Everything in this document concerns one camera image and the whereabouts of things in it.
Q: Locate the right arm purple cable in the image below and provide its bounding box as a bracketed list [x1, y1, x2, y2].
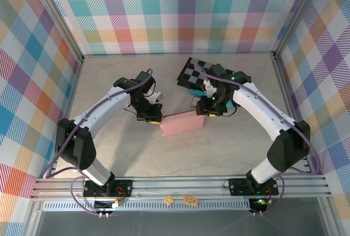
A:
[194, 65, 321, 217]

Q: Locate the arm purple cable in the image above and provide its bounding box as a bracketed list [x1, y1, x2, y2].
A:
[194, 65, 321, 217]
[43, 68, 154, 216]

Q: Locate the pink paper box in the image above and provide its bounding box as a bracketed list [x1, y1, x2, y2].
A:
[160, 110, 206, 137]

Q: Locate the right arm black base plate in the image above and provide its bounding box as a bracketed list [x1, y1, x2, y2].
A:
[228, 177, 279, 196]

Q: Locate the left rear aluminium frame post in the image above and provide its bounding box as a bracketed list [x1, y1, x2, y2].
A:
[27, 0, 84, 64]

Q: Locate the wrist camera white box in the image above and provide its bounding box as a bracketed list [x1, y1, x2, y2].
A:
[203, 79, 217, 97]
[149, 92, 165, 104]

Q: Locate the right side aluminium frame rail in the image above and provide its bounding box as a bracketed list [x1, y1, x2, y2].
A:
[272, 54, 314, 176]

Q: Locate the black grey folding chessboard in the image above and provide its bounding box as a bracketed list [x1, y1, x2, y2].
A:
[177, 57, 251, 89]

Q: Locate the rear aluminium frame rail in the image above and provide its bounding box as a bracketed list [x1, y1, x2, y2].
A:
[81, 51, 276, 57]

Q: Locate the aluminium frame post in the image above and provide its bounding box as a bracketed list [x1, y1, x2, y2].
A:
[318, 197, 336, 236]
[21, 199, 44, 236]
[272, 0, 329, 60]
[27, 0, 84, 64]

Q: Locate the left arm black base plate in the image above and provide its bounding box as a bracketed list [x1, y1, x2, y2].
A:
[83, 179, 133, 198]

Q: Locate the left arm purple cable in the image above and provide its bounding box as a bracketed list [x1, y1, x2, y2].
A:
[43, 68, 154, 216]

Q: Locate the slotted grey cable duct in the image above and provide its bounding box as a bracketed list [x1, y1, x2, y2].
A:
[42, 199, 252, 212]

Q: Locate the wide aluminium mounting rail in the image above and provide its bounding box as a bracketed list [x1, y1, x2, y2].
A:
[30, 174, 333, 200]

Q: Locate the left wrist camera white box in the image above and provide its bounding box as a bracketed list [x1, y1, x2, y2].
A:
[149, 92, 165, 104]

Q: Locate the right front aluminium frame post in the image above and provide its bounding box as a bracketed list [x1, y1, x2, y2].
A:
[318, 197, 336, 236]

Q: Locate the left front aluminium frame post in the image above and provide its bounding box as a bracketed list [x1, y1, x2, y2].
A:
[21, 199, 44, 236]

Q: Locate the right rear aluminium frame post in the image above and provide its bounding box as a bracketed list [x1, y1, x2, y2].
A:
[272, 0, 329, 60]

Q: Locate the aluminium frame rail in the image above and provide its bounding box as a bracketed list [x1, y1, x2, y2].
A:
[81, 51, 276, 57]
[272, 54, 314, 176]

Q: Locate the teal marker pen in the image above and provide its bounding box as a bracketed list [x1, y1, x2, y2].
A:
[188, 88, 236, 110]

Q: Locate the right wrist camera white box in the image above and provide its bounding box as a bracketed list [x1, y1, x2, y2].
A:
[203, 79, 217, 97]

